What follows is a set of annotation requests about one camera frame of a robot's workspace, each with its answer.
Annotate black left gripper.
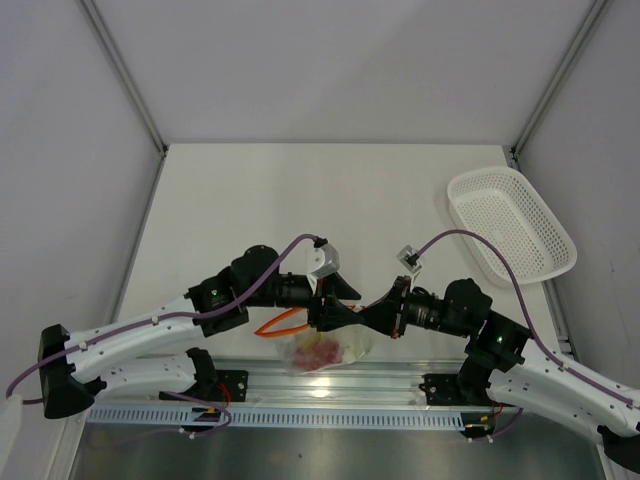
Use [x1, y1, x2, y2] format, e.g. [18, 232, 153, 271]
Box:
[245, 272, 365, 332]

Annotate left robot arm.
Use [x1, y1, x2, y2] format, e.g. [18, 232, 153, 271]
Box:
[38, 241, 361, 419]

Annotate aluminium mounting rail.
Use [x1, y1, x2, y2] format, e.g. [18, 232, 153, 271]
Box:
[94, 357, 501, 412]

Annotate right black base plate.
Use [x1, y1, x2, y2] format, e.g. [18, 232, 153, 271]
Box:
[418, 373, 492, 407]

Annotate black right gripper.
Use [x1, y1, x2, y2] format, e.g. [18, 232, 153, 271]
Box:
[359, 276, 471, 340]

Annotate white slotted cable duct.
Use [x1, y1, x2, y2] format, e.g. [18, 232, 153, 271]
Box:
[87, 404, 465, 431]

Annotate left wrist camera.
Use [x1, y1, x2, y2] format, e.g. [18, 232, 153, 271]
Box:
[305, 238, 340, 280]

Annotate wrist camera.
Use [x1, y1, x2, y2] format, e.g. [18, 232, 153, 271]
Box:
[396, 245, 423, 281]
[305, 238, 340, 280]

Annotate white perforated plastic basket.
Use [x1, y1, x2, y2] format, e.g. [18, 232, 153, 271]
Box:
[447, 167, 577, 288]

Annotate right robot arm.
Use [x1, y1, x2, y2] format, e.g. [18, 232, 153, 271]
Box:
[359, 277, 639, 472]

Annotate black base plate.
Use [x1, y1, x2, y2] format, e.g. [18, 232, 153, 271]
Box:
[212, 370, 249, 403]
[418, 373, 492, 407]

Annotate clear orange zip bag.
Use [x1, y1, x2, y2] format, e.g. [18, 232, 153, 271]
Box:
[254, 308, 374, 374]

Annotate red grape bunch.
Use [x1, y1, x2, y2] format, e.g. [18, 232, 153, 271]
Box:
[291, 337, 342, 372]

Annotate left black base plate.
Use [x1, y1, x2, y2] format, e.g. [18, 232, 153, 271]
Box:
[212, 370, 249, 403]

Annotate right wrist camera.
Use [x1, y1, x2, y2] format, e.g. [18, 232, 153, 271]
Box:
[396, 245, 423, 281]

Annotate white cauliflower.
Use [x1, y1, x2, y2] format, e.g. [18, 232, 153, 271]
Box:
[336, 325, 375, 364]

